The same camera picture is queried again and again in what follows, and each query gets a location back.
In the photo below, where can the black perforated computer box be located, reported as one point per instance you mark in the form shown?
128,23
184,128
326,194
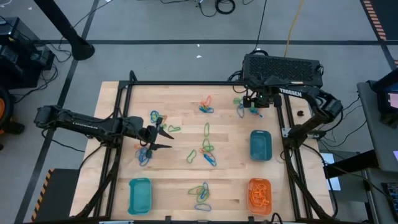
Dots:
280,67

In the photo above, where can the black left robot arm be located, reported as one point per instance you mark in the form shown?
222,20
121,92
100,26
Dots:
81,123

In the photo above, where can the black keyboard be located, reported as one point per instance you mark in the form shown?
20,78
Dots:
391,199

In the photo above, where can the silver corner bracket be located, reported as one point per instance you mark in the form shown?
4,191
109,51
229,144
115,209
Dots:
284,132

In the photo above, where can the orange rubber band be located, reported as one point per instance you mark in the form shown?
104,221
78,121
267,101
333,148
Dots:
137,146
202,102
164,117

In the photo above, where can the white sheet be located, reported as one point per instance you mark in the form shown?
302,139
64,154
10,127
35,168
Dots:
334,183

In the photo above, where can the orange plastic basket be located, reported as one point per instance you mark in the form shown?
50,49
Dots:
259,211

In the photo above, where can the black mat hazard striped edge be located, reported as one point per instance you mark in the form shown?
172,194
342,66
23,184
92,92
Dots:
388,15
59,196

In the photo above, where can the orange rubber bands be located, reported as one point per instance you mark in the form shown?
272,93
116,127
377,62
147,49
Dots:
258,194

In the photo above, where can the black monitor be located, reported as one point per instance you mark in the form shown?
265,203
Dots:
384,90

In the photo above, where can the pile of mixed rubber bands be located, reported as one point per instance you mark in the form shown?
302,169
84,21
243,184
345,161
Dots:
202,151

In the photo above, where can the dark blue plastic basket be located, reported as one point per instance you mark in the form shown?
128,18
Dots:
261,146

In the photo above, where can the black orange wheeled device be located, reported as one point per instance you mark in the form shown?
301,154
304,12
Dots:
7,102

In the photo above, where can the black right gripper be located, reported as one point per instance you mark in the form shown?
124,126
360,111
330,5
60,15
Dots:
262,99

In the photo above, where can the green rubber band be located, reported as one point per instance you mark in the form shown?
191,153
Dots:
205,140
201,107
187,160
211,149
206,123
169,128
202,201
236,100
252,109
190,190
162,125

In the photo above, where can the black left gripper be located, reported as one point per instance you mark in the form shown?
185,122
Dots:
152,137

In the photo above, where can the black equipment case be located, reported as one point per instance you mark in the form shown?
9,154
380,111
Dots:
18,71

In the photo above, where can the black stand bar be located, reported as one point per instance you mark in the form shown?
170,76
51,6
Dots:
351,163

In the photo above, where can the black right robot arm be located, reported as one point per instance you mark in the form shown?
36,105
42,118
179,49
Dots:
329,107

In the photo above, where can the grey side desk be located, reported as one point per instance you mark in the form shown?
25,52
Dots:
373,130

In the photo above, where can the small black knob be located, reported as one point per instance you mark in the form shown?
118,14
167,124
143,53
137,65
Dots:
300,113

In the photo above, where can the teal plastic basket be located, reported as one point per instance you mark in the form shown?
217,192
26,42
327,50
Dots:
140,196

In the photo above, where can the black pole stand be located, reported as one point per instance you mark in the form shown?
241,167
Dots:
62,23

